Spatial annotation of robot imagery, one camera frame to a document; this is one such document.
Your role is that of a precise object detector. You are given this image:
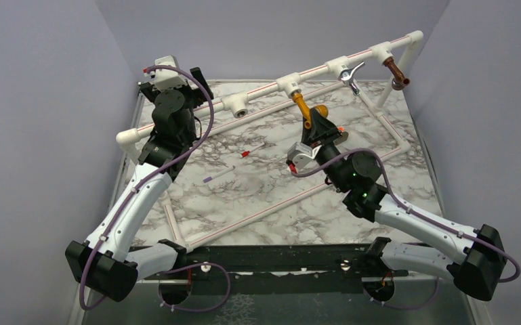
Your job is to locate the red capped white pen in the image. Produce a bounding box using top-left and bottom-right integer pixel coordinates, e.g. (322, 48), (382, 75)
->
(241, 143), (265, 158)

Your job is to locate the white PVC pipe frame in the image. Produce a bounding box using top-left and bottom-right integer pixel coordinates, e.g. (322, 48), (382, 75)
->
(116, 30), (423, 248)

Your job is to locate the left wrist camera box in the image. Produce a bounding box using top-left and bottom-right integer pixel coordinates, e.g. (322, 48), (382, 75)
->
(143, 56), (188, 91)

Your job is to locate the brown water faucet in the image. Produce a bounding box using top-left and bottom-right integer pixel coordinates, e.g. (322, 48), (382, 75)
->
(383, 57), (411, 91)

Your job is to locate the black faucet orange handle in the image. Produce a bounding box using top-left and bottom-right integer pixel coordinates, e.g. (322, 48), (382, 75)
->
(334, 127), (349, 145)

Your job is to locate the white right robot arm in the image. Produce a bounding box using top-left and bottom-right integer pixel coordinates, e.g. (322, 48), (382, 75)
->
(301, 107), (507, 301)

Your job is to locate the yellow water faucet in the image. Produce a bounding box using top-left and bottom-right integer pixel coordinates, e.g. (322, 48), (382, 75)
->
(291, 91), (329, 129)

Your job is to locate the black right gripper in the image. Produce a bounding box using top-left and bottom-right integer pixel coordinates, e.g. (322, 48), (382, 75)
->
(301, 107), (350, 192)

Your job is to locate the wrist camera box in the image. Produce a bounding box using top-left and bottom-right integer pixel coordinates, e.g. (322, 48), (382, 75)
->
(143, 56), (188, 91)
(286, 142), (321, 174)

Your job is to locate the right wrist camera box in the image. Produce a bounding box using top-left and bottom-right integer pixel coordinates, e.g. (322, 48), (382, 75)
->
(286, 142), (321, 174)

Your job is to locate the chrome lever faucet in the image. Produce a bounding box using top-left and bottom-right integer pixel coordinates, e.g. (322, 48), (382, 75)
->
(339, 62), (365, 96)

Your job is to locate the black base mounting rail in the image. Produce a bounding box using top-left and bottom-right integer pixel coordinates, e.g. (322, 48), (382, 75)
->
(96, 240), (423, 297)

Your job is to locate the purple capped white pen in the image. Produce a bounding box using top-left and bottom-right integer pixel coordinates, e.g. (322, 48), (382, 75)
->
(203, 165), (236, 183)

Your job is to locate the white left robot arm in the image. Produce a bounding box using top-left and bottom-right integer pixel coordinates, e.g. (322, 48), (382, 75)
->
(65, 65), (214, 311)

